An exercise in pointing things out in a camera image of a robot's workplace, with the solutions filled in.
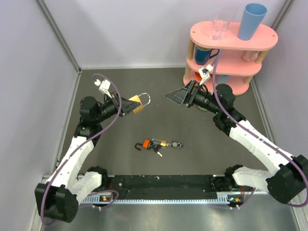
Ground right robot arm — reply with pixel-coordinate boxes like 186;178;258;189
165;80;308;204

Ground orange black hook lock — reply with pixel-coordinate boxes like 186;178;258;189
134;140;158;152

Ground pink three-tier shelf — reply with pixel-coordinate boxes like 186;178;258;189
183;21;278;95

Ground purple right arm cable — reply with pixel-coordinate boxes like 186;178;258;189
211;48;308;209

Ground small light blue cup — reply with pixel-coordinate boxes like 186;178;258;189
217;75;230;84

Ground orange bowl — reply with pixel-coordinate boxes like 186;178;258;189
195;72;202;79

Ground aluminium frame rail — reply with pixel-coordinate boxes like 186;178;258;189
38;174;301;195

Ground dark blue mug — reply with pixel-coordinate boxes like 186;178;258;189
194;45;220;65

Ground large brass padlock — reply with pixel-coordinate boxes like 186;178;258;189
129;92;151;115

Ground small brass padlock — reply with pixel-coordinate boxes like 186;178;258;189
152;139;167;148

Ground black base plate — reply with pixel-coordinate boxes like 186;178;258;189
81;174;255;200

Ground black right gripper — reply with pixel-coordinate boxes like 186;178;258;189
165;80;221;115

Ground clear drinking glass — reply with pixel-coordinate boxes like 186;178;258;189
209;12;230;40

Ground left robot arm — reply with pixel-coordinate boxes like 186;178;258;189
35;92;142;223

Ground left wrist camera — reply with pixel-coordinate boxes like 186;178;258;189
94;79;112;98

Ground black white keychain charm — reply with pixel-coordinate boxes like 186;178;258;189
166;141;183;149

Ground pink mug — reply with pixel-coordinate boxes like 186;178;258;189
242;51;259;62

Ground small padlock keys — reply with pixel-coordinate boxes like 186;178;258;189
153;146;163;157

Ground grey slotted cable duct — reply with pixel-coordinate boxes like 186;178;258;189
81;192;244;206

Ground light blue tall cup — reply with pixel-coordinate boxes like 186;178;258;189
238;3;267;40

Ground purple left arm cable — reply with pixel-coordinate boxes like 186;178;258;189
39;73;122;226

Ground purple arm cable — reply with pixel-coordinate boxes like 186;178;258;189
39;73;122;226
211;48;308;209

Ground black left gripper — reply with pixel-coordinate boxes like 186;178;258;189
94;91;141;124

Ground light green mug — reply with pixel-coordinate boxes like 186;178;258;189
198;106;208;112

